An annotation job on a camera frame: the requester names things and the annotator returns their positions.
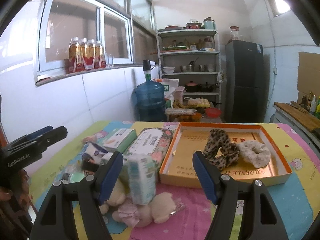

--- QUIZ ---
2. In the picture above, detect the small window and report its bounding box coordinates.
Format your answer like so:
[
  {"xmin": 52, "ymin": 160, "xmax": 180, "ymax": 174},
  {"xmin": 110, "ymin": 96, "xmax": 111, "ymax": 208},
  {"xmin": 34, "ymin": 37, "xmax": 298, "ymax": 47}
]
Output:
[{"xmin": 268, "ymin": 0, "xmax": 291, "ymax": 17}]

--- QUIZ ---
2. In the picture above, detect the mint green sponge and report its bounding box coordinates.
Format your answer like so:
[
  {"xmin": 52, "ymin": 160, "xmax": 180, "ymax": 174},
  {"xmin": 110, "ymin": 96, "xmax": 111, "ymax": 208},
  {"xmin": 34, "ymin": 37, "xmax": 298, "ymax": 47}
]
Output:
[{"xmin": 61, "ymin": 171, "xmax": 85, "ymax": 184}]

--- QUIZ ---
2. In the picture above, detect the white purple tissue pack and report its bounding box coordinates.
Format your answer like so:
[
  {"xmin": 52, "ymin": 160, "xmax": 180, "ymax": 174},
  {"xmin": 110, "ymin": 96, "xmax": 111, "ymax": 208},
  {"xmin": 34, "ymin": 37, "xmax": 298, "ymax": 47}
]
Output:
[{"xmin": 81, "ymin": 142, "xmax": 108, "ymax": 165}]

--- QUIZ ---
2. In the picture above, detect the dark sauce bottle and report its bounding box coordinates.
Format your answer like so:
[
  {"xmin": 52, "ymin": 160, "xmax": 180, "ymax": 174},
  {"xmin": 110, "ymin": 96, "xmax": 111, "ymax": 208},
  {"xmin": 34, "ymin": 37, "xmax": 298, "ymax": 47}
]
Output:
[{"xmin": 300, "ymin": 95, "xmax": 308, "ymax": 109}]

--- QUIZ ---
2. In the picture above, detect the aluminium sliding window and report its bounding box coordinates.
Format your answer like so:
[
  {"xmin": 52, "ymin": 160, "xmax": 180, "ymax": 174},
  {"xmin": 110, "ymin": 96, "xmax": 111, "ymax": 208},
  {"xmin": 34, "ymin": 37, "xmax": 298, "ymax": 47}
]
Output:
[{"xmin": 37, "ymin": 0, "xmax": 135, "ymax": 75}]

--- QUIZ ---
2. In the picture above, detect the glass jar red lid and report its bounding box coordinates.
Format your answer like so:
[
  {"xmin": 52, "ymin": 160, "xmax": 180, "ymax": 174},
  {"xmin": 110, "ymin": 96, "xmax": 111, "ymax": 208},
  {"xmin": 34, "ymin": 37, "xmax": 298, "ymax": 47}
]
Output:
[{"xmin": 229, "ymin": 26, "xmax": 240, "ymax": 40}]

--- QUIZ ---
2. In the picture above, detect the pink plastic container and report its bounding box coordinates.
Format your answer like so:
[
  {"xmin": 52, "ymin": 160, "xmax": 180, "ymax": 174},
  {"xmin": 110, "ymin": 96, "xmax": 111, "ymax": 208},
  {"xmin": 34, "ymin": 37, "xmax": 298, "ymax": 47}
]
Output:
[{"xmin": 174, "ymin": 86, "xmax": 185, "ymax": 104}]

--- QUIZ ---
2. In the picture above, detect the white green tissue box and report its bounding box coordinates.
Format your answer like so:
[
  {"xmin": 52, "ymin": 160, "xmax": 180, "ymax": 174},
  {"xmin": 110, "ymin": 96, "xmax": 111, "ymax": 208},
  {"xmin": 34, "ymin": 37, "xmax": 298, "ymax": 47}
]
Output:
[{"xmin": 103, "ymin": 128, "xmax": 137, "ymax": 153}]

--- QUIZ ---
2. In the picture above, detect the black water pump dispenser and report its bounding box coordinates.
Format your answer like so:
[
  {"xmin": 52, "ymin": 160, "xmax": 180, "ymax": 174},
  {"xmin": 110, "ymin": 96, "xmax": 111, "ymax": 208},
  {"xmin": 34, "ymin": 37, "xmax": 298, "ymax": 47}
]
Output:
[{"xmin": 143, "ymin": 60, "xmax": 151, "ymax": 75}]

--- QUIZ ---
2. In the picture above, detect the dark grey refrigerator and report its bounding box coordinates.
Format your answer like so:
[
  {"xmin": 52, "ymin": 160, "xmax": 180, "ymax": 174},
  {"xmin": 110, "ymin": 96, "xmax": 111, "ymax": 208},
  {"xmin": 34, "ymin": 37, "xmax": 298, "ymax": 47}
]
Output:
[{"xmin": 225, "ymin": 40, "xmax": 266, "ymax": 123}]

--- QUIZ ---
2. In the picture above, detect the white ceramic bowl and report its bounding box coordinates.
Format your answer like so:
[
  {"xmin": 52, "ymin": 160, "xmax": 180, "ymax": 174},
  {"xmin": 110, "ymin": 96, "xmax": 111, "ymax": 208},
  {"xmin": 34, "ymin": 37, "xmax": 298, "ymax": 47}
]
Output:
[{"xmin": 162, "ymin": 66, "xmax": 175, "ymax": 74}]

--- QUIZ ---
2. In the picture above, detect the white blue cotton pad pack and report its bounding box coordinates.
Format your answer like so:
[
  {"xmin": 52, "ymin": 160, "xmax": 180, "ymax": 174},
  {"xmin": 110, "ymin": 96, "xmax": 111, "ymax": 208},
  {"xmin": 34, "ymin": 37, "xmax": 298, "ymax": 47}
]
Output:
[{"xmin": 127, "ymin": 154, "xmax": 156, "ymax": 205}]

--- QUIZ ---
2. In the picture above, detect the blue water jug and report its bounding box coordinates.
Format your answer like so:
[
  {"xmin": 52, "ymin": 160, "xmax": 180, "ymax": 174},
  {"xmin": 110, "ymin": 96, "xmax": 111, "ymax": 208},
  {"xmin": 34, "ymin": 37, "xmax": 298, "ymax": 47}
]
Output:
[{"xmin": 134, "ymin": 71, "xmax": 165, "ymax": 122}]

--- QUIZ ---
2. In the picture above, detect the floral wet wipes pack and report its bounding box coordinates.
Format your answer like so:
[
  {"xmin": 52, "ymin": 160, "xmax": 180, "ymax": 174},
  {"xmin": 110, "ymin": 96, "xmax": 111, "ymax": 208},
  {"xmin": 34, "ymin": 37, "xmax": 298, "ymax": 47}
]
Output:
[{"xmin": 124, "ymin": 128, "xmax": 173, "ymax": 172}]

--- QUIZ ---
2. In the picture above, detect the colourful cartoon bed sheet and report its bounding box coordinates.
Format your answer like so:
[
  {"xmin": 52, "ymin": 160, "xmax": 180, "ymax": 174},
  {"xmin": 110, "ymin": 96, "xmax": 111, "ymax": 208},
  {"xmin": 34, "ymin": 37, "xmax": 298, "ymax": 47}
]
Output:
[{"xmin": 30, "ymin": 121, "xmax": 319, "ymax": 239}]

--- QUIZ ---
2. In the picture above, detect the cream floral scrunchie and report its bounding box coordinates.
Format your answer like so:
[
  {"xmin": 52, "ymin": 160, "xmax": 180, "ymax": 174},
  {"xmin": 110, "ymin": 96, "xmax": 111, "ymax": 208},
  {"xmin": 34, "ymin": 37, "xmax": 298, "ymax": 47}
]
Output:
[{"xmin": 238, "ymin": 140, "xmax": 271, "ymax": 169}]

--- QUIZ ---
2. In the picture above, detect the egg tray in bag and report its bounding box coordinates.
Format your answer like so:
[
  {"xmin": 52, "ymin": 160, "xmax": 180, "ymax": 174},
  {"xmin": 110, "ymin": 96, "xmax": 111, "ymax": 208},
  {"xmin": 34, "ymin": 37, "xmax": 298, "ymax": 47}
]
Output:
[{"xmin": 184, "ymin": 97, "xmax": 210, "ymax": 108}]

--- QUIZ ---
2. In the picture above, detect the white metal shelf rack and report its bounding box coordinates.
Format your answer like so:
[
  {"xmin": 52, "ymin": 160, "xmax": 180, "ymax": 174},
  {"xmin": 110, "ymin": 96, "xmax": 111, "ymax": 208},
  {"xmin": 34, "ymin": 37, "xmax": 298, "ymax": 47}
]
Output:
[{"xmin": 156, "ymin": 27, "xmax": 224, "ymax": 108}]

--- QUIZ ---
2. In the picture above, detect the beige plush bear toy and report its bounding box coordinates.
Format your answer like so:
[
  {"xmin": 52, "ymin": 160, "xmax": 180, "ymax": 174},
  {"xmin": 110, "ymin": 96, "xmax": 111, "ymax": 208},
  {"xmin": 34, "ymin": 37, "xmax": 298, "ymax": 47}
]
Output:
[{"xmin": 99, "ymin": 179, "xmax": 185, "ymax": 228}]

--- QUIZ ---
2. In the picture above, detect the orange plastic basin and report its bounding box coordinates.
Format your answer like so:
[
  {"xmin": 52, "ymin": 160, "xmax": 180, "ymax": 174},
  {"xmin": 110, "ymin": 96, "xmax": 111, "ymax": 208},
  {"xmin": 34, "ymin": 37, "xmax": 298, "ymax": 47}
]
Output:
[{"xmin": 205, "ymin": 108, "xmax": 222, "ymax": 118}]

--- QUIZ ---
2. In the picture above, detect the teal enamel pot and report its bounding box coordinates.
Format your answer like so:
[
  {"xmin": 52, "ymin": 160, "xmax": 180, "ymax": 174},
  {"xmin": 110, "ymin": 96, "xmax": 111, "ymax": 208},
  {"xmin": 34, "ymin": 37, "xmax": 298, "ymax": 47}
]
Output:
[{"xmin": 203, "ymin": 17, "xmax": 216, "ymax": 30}]

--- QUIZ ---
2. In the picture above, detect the leopard print scrunchie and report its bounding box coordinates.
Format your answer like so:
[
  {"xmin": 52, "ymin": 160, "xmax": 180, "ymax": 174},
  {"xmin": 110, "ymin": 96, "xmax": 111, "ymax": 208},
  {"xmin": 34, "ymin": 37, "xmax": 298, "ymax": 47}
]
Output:
[{"xmin": 202, "ymin": 128, "xmax": 240, "ymax": 171}]

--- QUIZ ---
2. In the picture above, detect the white plastic bottle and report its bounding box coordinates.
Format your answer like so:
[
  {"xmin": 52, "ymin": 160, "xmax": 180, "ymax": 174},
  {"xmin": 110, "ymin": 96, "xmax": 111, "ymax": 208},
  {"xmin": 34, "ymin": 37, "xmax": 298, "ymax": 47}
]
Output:
[{"xmin": 309, "ymin": 95, "xmax": 317, "ymax": 115}]

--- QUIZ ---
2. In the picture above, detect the black wok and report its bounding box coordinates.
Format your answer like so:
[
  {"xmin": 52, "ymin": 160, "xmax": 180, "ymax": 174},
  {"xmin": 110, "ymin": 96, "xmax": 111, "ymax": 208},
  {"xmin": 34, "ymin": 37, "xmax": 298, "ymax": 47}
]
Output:
[{"xmin": 199, "ymin": 82, "xmax": 220, "ymax": 93}]

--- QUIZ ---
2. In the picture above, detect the pack of orange drink bottles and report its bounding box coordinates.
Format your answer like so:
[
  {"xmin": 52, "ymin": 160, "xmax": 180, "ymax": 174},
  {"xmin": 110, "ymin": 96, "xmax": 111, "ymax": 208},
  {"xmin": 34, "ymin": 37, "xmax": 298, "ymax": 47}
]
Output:
[{"xmin": 67, "ymin": 37, "xmax": 107, "ymax": 73}]

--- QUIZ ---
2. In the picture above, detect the brown cardboard sheet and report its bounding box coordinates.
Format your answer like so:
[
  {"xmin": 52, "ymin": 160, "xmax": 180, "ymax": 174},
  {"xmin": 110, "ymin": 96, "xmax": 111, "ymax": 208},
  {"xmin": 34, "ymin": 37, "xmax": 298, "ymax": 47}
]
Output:
[{"xmin": 297, "ymin": 52, "xmax": 320, "ymax": 103}]

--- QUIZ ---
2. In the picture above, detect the wooden cutting board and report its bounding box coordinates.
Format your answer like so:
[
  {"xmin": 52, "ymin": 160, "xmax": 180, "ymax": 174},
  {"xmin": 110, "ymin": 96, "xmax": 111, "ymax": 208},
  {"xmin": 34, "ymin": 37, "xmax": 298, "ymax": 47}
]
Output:
[{"xmin": 274, "ymin": 102, "xmax": 319, "ymax": 132}]

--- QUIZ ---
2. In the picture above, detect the white sack bag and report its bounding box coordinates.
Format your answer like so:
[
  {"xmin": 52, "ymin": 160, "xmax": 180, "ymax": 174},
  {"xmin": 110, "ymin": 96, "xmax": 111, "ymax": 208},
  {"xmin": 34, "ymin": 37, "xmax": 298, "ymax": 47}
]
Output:
[{"xmin": 153, "ymin": 79, "xmax": 179, "ymax": 108}]

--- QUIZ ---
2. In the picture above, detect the orange shallow cardboard box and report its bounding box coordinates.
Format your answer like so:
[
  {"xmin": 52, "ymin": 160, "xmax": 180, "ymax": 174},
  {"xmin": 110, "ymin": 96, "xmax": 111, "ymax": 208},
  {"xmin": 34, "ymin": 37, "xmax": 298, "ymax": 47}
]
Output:
[{"xmin": 158, "ymin": 121, "xmax": 293, "ymax": 189}]

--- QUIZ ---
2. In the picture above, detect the green yellow detergent bottle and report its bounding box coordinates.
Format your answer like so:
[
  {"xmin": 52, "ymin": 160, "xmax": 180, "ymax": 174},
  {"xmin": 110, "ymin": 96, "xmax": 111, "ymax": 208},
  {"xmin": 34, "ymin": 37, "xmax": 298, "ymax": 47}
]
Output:
[{"xmin": 315, "ymin": 97, "xmax": 320, "ymax": 119}]

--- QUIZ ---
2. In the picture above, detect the red lidded black pot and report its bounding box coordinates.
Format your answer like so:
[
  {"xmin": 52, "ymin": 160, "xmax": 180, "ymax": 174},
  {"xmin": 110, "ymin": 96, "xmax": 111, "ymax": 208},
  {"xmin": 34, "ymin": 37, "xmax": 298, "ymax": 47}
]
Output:
[{"xmin": 184, "ymin": 81, "xmax": 200, "ymax": 93}]

